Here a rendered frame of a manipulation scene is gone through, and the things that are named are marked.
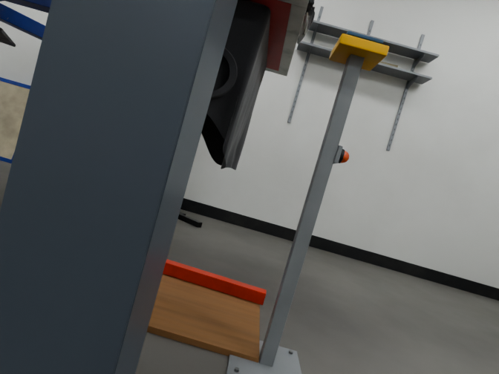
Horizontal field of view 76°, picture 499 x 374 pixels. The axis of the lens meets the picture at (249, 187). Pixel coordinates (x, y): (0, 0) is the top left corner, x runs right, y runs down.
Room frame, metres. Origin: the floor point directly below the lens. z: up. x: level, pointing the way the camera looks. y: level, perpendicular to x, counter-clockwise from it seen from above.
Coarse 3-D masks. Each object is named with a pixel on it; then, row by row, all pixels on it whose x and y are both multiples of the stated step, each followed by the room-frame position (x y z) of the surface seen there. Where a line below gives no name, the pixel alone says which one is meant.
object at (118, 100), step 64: (64, 0) 0.37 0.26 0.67; (128, 0) 0.38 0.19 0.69; (192, 0) 0.38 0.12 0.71; (64, 64) 0.37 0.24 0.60; (128, 64) 0.38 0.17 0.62; (192, 64) 0.38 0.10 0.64; (64, 128) 0.37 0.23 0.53; (128, 128) 0.38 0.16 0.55; (192, 128) 0.46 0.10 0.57; (64, 192) 0.38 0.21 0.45; (128, 192) 0.38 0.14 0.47; (0, 256) 0.37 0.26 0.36; (64, 256) 0.38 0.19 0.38; (128, 256) 0.38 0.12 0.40; (0, 320) 0.37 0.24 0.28; (64, 320) 0.38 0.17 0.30; (128, 320) 0.38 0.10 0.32
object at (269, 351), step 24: (336, 48) 0.90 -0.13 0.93; (360, 48) 0.86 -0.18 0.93; (384, 48) 0.86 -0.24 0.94; (336, 96) 0.93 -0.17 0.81; (336, 120) 0.91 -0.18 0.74; (336, 144) 0.91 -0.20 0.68; (312, 192) 0.91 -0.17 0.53; (312, 216) 0.91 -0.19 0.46; (288, 264) 0.91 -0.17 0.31; (288, 288) 0.91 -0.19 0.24; (288, 312) 0.91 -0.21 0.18; (240, 360) 0.89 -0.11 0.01; (264, 360) 0.91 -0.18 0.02; (288, 360) 0.96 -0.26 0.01
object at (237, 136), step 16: (256, 32) 0.83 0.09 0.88; (256, 48) 0.83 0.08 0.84; (256, 64) 0.89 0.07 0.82; (256, 80) 1.03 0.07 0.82; (240, 96) 0.84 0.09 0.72; (256, 96) 1.24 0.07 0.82; (240, 112) 0.87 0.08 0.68; (240, 128) 1.01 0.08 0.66; (224, 144) 0.85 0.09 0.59; (240, 144) 1.22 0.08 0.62; (224, 160) 0.90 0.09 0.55
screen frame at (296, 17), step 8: (280, 0) 0.79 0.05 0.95; (288, 0) 0.78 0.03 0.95; (296, 0) 0.77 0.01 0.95; (304, 0) 0.76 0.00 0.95; (296, 8) 0.81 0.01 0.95; (304, 8) 0.80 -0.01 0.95; (296, 16) 0.85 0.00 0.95; (288, 24) 0.90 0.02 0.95; (296, 24) 0.89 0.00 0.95; (288, 32) 0.94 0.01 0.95; (296, 32) 0.93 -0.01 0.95; (288, 40) 1.00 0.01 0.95; (296, 40) 0.98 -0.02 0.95; (288, 48) 1.06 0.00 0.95; (288, 56) 1.13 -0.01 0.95; (280, 64) 1.22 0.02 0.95; (288, 64) 1.20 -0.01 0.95; (280, 72) 1.31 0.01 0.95
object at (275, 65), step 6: (270, 42) 1.05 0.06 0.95; (270, 48) 1.10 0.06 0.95; (276, 48) 1.09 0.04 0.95; (282, 48) 1.07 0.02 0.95; (270, 54) 1.15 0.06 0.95; (276, 54) 1.14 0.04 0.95; (270, 60) 1.21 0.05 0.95; (276, 60) 1.19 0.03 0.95; (270, 66) 1.27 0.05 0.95; (276, 66) 1.26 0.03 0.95
